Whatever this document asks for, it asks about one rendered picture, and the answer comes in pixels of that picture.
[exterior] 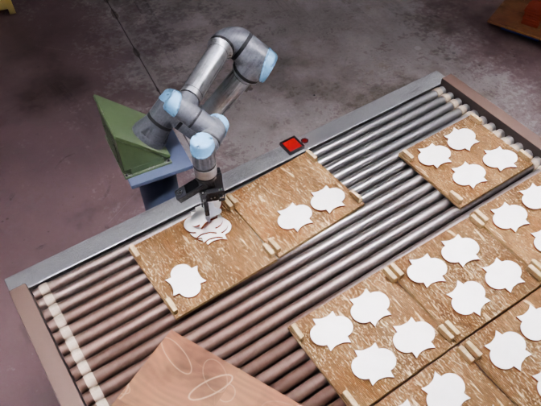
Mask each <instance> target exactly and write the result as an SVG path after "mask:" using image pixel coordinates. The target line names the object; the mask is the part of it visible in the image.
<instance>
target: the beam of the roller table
mask: <svg viewBox="0 0 541 406"><path fill-rule="evenodd" d="M443 77H444V76H443V75H442V74H441V73H439V72H437V71H435V72H432V73H430V74H428V75H426V76H425V77H422V78H420V79H418V80H416V81H413V82H411V83H410V84H408V85H405V86H403V87H402V88H400V89H397V90H395V91H394V92H391V93H388V94H387V95H385V96H383V97H380V98H379V99H377V100H375V101H372V102H371V103H368V104H366V105H364V106H362V107H360V108H358V109H356V110H354V111H352V112H350V113H348V114H345V115H343V116H341V117H339V118H337V119H335V120H333V121H331V122H329V123H327V124H325V125H323V126H320V127H318V128H316V129H315V130H312V131H310V132H308V133H307V134H305V135H302V136H300V137H298V138H297V139H298V140H299V141H300V142H301V139H303V138H306V139H308V142H307V143H303V145H304V146H305V148H304V149H303V150H301V151H298V152H296V153H295V154H293V155H288V154H287V152H286V151H285V150H284V149H283V148H282V147H281V146H280V147H277V148H275V149H273V150H271V151H268V152H267V153H265V154H263V155H260V156H259V157H257V158H255V159H252V160H250V161H248V162H246V163H244V164H242V165H240V166H238V167H236V168H234V169H232V170H230V171H227V172H225V173H223V174H222V181H223V187H224V190H225V194H226V193H228V192H230V191H232V190H234V189H236V188H238V187H240V186H242V185H244V184H246V183H248V182H250V181H252V180H254V179H256V178H258V177H260V176H262V175H264V174H266V173H268V172H270V171H272V170H274V169H276V168H278V167H280V166H282V165H284V164H285V163H287V162H289V161H291V160H293V159H294V158H296V157H298V156H300V155H302V154H303V153H305V152H306V150H310V151H312V150H314V149H316V148H318V147H320V146H322V145H324V144H326V143H329V142H331V141H333V140H334V139H337V138H339V137H341V136H342V135H345V134H347V133H349V132H350V131H353V130H355V129H357V128H358V127H360V126H363V125H365V124H366V123H368V122H371V121H373V120H374V119H376V118H379V117H381V116H383V115H384V114H387V113H389V112H391V111H392V110H395V109H397V108H399V107H400V106H403V105H405V104H407V103H408V102H411V101H413V100H415V99H416V98H418V97H421V96H423V95H424V94H426V93H429V92H431V91H432V90H433V89H435V88H439V87H440V83H441V80H442V78H443ZM301 143H302V142H301ZM200 205H201V203H200V195H199V193H197V194H196V195H194V196H193V197H190V198H189V199H187V200H186V201H184V202H182V203H180V202H179V201H177V200H176V197H173V198H172V199H170V200H168V201H165V202H164V203H162V204H160V205H157V206H155V207H153V208H151V209H149V210H147V211H145V212H143V213H141V214H139V215H137V216H135V217H132V218H130V219H128V220H126V221H124V222H122V223H120V224H118V225H116V226H114V227H112V228H109V229H108V230H105V231H103V232H101V233H100V234H97V235H95V236H93V237H91V238H89V239H86V240H84V241H83V242H80V243H78V244H76V245H75V246H72V247H70V248H68V249H67V250H65V251H61V252H60V253H58V254H56V255H53V256H52V257H50V258H48V259H45V260H44V261H42V262H39V263H37V264H35V265H33V266H31V267H29V268H27V269H25V270H23V271H21V272H19V273H17V274H14V275H12V276H10V277H8V278H6V279H5V283H6V286H7V287H8V289H9V291H10V290H12V289H14V288H17V287H18V286H20V285H22V284H26V285H27V286H28V288H29V289H30V291H31V290H33V289H35V288H37V287H39V285H41V284H43V283H45V282H46V283H47V282H49V281H51V280H53V279H55V278H57V277H59V276H61V275H63V274H65V273H67V272H69V271H71V270H73V269H75V268H77V267H79V266H81V265H83V264H85V263H87V262H89V261H91V260H93V259H95V258H97V257H99V256H101V255H103V254H105V253H107V252H109V251H111V250H113V249H115V248H117V247H119V246H121V245H123V244H125V243H127V242H129V241H131V240H133V239H135V238H137V237H139V236H141V235H143V234H145V233H147V232H149V231H151V230H153V229H156V228H158V227H160V226H162V225H164V224H166V223H168V222H170V221H172V220H174V219H176V218H178V217H180V216H182V215H184V214H186V213H188V212H190V211H192V210H194V209H195V207H198V206H200ZM31 294H32V295H33V293H32V291H31ZM33 296H34V295H33Z"/></svg>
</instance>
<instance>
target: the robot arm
mask: <svg viewBox="0 0 541 406"><path fill-rule="evenodd" d="M230 58H231V59H232V60H233V70H232V71H231V72H230V74H229V75H228V76H227V77H226V78H225V79H224V80H223V81H222V83H221V84H220V85H219V86H218V88H217V89H216V90H215V91H214V93H213V94H212V95H211V96H210V98H209V99H208V100H207V101H206V103H205V104H203V105H199V104H200V102H201V100H202V98H203V97H204V95H205V94H206V92H207V91H208V89H209V87H210V85H211V84H212V83H213V81H214V79H215V77H216V76H217V74H218V73H219V71H220V70H221V67H222V66H223V64H224V63H225V61H226V60H229V59H230ZM277 59H278V56H277V54H276V53H275V52H274V51H272V50H271V48H269V47H267V46H266V45H265V44H264V43H263V42H262V41H261V40H259V39H258V38H257V37H255V36H254V35H253V34H251V33H250V32H249V31H248V30H246V29H245V28H243V27H225V28H223V29H221V30H219V31H217V32H216V33H215V34H214V35H213V36H212V37H211V38H210V40H209V41H208V48H207V50H206V51H205V53H204V55H203V56H202V57H201V59H200V61H199V62H198V64H197V65H196V67H195V68H194V70H193V71H192V73H191V75H190V76H189V78H188V79H187V80H186V82H185V84H184V86H183V87H182V89H181V90H180V91H178V90H176V89H165V90H164V92H163V93H162V94H161V95H160V96H159V99H158V100H157V101H156V103H155V104H154V105H153V106H152V108H151V109H150V111H149V112H148V114H147V115H146V116H144V117H143V118H141V119H140V120H138V121H137V122H136V123H135V124H134V125H133V127H132V130H133V132H134V134H135V135H136V136H137V137H138V138H139V139H140V140H141V141H142V142H143V143H145V144H146V145H147V146H149V147H152V148H154V149H157V150H162V149H163V148H164V147H165V145H166V143H167V139H168V136H169V134H170V132H171V130H172V129H173V127H174V128H175V129H177V130H178V131H179V132H180V133H182V134H183V135H185V136H186V137H188V138H189V139H191V140H190V152H191V154H192V163H193V169H194V175H195V177H196V178H195V179H194V180H191V181H190V182H188V183H187V184H185V185H183V186H182V187H180V188H178V189H177V190H175V195H176V200H177V201H179V202H180V203H182V202H184V201H186V200H187V199H189V198H190V197H193V196H194V195H196V194H197V193H199V195H200V203H201V207H202V208H204V215H205V220H206V221H207V222H211V221H210V219H211V218H212V217H214V216H216V215H218V214H220V213H221V209H219V208H216V207H215V206H214V204H213V203H212V202H210V201H218V200H219V201H225V190H224V187H223V181H222V174H221V170H220V168H217V164H216V156H215V155H216V153H217V150H218V148H219V146H220V145H221V142H222V140H223V138H224V137H225V136H226V133H227V131H228V129H229V122H228V120H227V118H226V117H225V116H223V115H224V113H225V112H226V111H227V110H228V109H229V108H230V106H231V105H232V104H233V103H234V102H235V101H236V100H237V99H238V98H239V97H240V96H241V95H242V93H243V92H244V91H245V90H246V89H247V88H248V86H249V85H255V84H257V83H258V81H260V82H262V83H263V82H264V81H265V80H266V79H267V78H268V76H269V75H270V73H271V71H272V69H273V67H274V66H275V63H276V61H277ZM222 193H224V198H221V197H223V195H222ZM208 202H209V203H208Z"/></svg>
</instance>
